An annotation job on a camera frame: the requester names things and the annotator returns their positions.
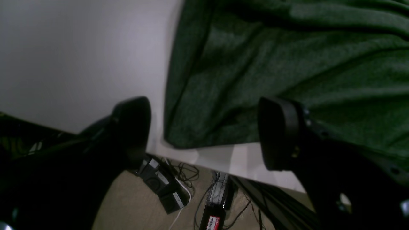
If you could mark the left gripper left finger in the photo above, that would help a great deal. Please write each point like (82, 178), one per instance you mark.
(62, 187)

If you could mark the black device with red label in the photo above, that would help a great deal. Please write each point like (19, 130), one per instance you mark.
(219, 198)

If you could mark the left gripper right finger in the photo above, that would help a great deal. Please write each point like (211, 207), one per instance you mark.
(351, 187)

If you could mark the dark green t-shirt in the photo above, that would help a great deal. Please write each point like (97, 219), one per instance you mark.
(345, 60)

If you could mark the black power adapter on floor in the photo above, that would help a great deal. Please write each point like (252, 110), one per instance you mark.
(159, 178)

